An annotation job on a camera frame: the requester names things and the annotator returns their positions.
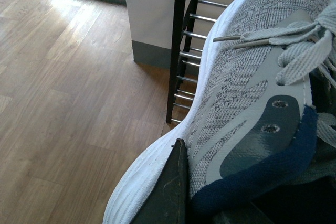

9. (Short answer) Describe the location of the grey knit sneaker navy lining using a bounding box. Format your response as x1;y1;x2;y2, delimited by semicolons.
103;0;335;223

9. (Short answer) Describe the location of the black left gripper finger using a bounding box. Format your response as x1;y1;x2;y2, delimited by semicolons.
131;138;188;223

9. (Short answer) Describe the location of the black metal shoe rack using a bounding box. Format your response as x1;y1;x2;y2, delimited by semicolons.
166;0;228;123

